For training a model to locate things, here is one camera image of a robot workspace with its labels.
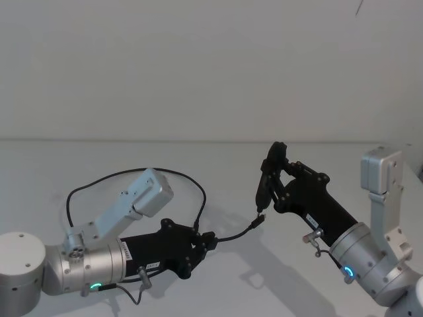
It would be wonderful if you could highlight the thin black cable with plug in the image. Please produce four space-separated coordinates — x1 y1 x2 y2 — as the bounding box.
65 168 267 244

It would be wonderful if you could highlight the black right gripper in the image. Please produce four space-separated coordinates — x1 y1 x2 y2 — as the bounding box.
256 141 360 248

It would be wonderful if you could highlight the white table cloth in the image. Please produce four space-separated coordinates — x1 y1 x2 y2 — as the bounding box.
0 137 423 317

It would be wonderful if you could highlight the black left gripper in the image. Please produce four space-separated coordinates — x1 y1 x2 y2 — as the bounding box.
120 218 220 281

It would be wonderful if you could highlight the plain pale wall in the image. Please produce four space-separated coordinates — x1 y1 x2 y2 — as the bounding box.
0 0 423 143

